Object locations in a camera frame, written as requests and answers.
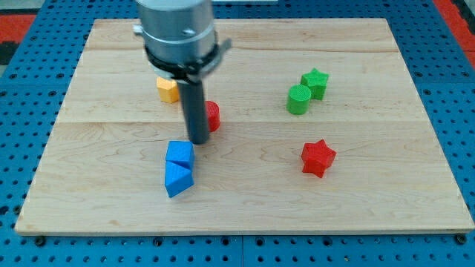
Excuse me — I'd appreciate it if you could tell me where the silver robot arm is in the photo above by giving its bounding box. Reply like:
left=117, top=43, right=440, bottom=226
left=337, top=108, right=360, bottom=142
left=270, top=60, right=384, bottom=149
left=134, top=0, right=232, bottom=83

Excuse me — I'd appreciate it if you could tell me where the red star block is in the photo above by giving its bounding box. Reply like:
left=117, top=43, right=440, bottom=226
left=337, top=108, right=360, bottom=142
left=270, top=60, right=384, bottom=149
left=301, top=139, right=337, bottom=178

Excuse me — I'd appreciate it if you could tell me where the green star block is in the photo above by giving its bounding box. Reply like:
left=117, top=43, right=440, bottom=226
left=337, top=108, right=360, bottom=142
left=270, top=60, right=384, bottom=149
left=301, top=68, right=330, bottom=100

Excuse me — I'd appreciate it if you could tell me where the red cylinder block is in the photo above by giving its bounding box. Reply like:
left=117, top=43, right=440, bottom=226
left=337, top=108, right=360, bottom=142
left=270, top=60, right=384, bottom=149
left=206, top=100, right=220, bottom=132

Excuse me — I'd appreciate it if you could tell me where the blue cube block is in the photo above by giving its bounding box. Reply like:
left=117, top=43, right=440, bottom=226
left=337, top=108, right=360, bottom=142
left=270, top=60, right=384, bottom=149
left=166, top=141, right=194, bottom=170

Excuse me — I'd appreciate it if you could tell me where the black cylindrical pointer rod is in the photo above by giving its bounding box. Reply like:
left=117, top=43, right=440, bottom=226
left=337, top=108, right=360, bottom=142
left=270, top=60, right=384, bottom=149
left=178, top=81, right=209, bottom=145

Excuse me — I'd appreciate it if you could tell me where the green cylinder block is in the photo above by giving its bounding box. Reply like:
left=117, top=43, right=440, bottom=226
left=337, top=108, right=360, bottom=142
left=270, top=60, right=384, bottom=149
left=286, top=85, right=312, bottom=115

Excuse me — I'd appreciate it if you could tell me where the blue triangle block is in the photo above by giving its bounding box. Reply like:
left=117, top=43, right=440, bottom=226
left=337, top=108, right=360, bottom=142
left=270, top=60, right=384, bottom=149
left=164, top=161, right=194, bottom=198

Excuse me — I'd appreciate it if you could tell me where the wooden board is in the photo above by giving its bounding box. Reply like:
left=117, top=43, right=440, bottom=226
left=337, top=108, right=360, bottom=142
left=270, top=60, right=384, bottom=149
left=15, top=19, right=474, bottom=236

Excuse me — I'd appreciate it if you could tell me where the yellow pentagon block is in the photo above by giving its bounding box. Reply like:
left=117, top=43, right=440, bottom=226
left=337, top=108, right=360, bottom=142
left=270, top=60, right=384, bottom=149
left=156, top=77, right=180, bottom=103

